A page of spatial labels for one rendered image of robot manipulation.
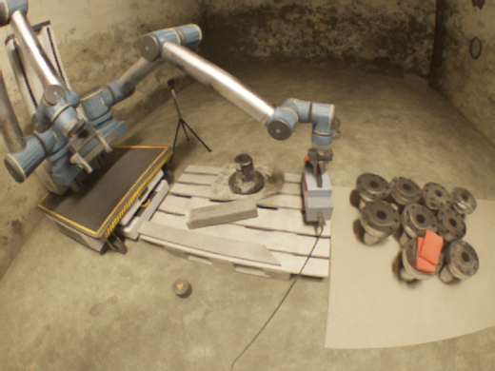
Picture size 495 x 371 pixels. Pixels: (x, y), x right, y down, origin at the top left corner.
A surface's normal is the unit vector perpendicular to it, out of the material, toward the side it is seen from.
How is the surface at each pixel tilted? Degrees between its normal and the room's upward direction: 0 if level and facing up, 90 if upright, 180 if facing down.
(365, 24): 90
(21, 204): 90
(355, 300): 0
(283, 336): 0
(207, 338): 0
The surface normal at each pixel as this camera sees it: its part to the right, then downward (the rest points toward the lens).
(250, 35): -0.26, 0.66
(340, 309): -0.11, -0.74
